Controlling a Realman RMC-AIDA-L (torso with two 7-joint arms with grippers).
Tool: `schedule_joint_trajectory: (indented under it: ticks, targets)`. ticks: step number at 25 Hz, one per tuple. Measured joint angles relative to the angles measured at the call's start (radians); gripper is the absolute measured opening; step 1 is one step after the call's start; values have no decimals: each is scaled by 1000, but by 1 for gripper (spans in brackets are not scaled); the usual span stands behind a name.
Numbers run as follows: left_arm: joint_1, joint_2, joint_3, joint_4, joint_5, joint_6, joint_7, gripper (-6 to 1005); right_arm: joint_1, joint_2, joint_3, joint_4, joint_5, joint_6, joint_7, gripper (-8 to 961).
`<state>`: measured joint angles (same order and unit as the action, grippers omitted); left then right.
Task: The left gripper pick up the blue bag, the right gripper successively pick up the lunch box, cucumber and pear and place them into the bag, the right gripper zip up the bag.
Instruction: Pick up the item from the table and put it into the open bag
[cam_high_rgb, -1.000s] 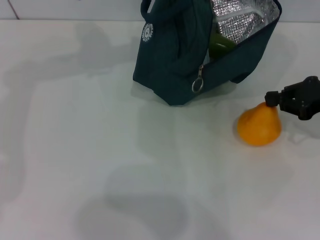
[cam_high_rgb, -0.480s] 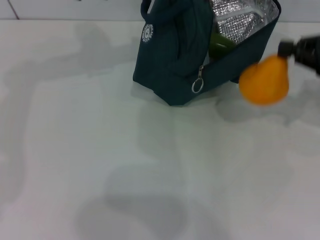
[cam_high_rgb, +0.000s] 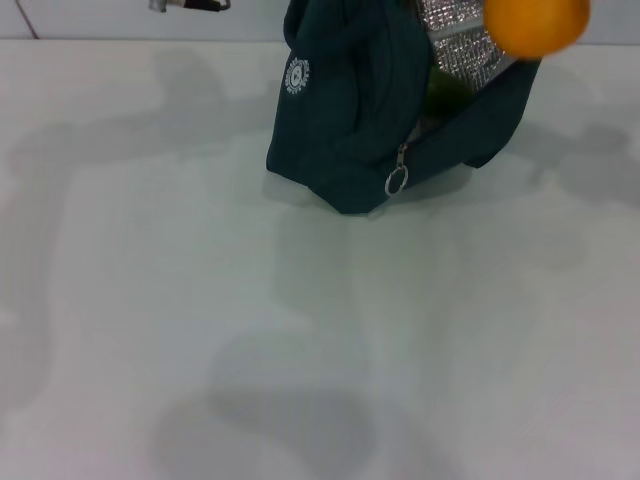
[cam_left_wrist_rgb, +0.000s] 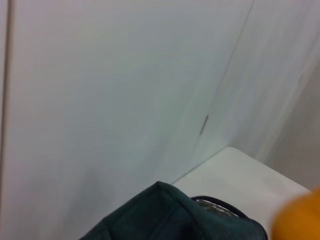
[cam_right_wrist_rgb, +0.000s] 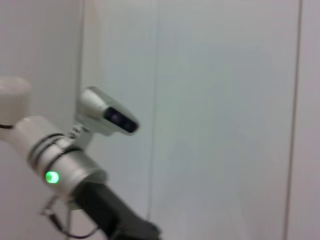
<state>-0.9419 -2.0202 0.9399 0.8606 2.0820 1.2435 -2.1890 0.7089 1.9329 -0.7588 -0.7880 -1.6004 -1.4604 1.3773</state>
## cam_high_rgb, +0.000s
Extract dark teal lunch bag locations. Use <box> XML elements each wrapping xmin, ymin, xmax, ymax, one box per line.
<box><xmin>266</xmin><ymin>0</ymin><xmax>544</xmax><ymax>217</ymax></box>

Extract green cucumber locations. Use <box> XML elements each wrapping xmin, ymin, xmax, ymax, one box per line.
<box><xmin>423</xmin><ymin>66</ymin><xmax>474</xmax><ymax>122</ymax></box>

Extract yellow orange pear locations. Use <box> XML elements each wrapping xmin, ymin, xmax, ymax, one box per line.
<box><xmin>481</xmin><ymin>0</ymin><xmax>593</xmax><ymax>58</ymax></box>

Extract silver black cable connector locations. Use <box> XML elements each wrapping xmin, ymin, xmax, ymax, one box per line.
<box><xmin>147</xmin><ymin>0</ymin><xmax>233</xmax><ymax>14</ymax></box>

